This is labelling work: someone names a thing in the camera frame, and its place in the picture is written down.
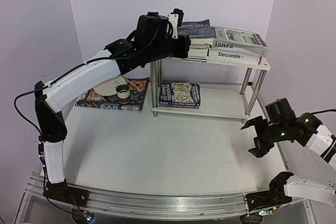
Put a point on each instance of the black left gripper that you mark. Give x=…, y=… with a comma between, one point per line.
x=187, y=42

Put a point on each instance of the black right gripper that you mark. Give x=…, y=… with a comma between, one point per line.
x=264, y=133

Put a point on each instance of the blue orange paperback book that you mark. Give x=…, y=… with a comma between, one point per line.
x=198, y=53

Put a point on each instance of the black notebook with barcode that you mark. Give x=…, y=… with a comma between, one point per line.
x=200, y=46

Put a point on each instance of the dark blue paperback book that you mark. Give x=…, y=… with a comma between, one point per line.
x=199, y=32

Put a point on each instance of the brown Decorate book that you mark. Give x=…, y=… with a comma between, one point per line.
x=233, y=56

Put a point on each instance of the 52-Storey Treehouse book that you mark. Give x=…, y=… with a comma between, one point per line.
x=180, y=95

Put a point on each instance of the grey photo cover book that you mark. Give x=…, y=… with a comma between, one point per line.
x=236, y=39

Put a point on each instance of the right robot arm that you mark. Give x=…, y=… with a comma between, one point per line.
x=309, y=132

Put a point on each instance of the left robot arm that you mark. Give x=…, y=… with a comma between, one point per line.
x=155, y=38

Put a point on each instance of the white two-tier shelf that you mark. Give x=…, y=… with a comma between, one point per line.
x=224, y=99

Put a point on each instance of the patterned placemat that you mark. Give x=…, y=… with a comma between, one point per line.
x=138, y=88

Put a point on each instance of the glass cup with brown band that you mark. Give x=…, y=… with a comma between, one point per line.
x=123, y=93

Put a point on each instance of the white pink plate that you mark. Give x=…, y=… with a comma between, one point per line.
x=108, y=88

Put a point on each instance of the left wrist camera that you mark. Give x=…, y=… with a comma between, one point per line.
x=175, y=19

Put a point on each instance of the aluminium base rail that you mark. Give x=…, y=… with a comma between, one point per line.
x=142, y=206

